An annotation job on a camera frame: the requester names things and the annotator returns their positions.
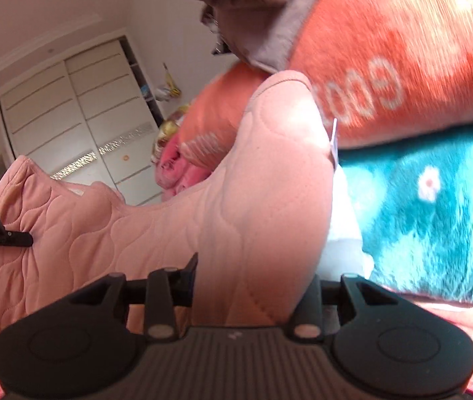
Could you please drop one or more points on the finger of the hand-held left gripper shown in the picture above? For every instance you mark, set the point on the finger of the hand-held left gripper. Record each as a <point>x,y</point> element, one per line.
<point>17,239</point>

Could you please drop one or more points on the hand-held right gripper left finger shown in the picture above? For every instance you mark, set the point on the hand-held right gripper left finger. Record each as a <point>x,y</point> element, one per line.
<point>189,277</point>

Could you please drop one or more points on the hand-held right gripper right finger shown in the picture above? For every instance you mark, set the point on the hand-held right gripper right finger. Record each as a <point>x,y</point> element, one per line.
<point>308,304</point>

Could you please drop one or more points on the pink quilted garment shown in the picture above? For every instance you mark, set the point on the pink quilted garment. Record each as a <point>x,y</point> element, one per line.
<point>136,233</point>

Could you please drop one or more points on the white cloth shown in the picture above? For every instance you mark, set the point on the white cloth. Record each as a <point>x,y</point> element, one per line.
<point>345,233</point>

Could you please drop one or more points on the pink printed quilt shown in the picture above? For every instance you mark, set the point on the pink printed quilt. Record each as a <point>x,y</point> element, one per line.
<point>174,171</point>

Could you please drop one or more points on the white wardrobe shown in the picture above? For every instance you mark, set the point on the white wardrobe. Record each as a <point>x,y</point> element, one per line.
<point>53,112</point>

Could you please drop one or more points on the teal plush blanket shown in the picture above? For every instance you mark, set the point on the teal plush blanket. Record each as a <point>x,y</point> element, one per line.
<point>428,225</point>

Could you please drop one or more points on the cartoon print pillow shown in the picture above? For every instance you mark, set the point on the cartoon print pillow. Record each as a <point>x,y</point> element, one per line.
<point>167,129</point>

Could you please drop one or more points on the yellow hanging toy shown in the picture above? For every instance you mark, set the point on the yellow hanging toy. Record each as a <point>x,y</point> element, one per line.
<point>172,85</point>

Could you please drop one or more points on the grey garment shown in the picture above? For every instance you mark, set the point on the grey garment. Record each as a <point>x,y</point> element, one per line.
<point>253,29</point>

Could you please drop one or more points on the orange plush pillow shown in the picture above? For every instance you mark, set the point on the orange plush pillow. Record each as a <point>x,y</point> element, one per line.
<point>407,29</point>

